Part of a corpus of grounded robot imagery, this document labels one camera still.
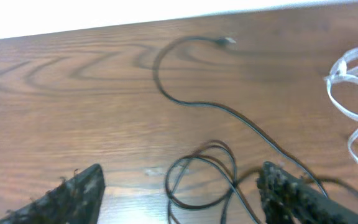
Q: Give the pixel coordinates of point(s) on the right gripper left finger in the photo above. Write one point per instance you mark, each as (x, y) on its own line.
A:
(75, 201)

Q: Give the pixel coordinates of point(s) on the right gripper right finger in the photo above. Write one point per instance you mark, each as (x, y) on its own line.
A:
(285, 197)

